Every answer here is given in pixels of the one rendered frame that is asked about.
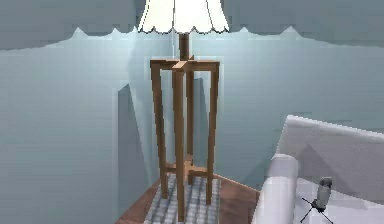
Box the wooden floor lamp white shade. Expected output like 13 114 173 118
137 0 231 223

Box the grey checked rug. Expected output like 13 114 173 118
143 173 222 224

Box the white sofa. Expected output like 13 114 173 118
251 114 384 224

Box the small grey object on tripod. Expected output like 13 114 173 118
299 177 334 224

